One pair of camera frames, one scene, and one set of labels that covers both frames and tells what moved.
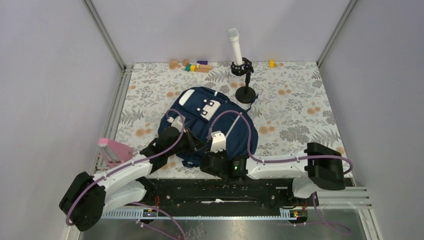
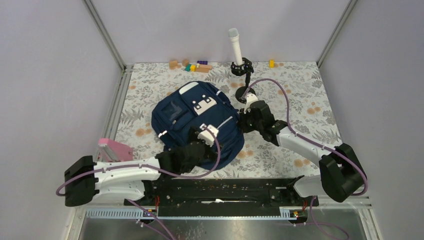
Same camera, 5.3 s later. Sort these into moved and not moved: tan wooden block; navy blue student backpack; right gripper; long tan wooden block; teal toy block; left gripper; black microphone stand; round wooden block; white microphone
Moved: navy blue student backpack; right gripper; left gripper
Not moved: white microphone; tan wooden block; round wooden block; teal toy block; long tan wooden block; black microphone stand
